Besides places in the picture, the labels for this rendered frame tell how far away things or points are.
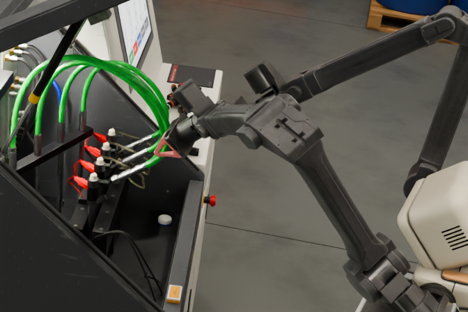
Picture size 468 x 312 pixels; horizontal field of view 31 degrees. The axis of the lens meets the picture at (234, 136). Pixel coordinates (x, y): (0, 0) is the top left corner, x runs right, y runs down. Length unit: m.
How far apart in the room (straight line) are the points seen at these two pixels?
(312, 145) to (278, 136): 0.06
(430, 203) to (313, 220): 2.43
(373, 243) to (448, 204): 0.18
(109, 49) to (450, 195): 1.07
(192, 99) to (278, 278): 1.91
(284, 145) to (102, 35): 1.00
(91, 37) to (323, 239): 1.98
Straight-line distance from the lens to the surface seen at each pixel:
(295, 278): 3.73
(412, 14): 6.78
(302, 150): 1.45
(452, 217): 1.71
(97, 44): 2.35
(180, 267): 2.10
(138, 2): 2.77
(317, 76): 1.99
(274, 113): 1.49
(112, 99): 2.36
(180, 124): 1.98
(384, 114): 5.32
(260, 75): 2.04
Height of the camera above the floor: 2.20
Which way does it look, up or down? 28 degrees down
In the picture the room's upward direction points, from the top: 8 degrees clockwise
